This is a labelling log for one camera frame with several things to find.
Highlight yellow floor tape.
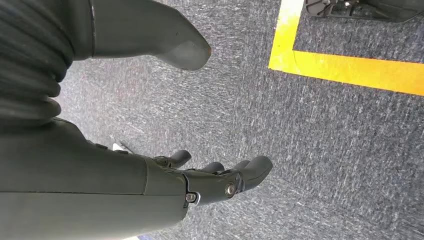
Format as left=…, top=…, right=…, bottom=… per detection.
left=268, top=0, right=424, bottom=97

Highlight black robot foot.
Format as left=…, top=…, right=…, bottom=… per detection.
left=304, top=0, right=424, bottom=23

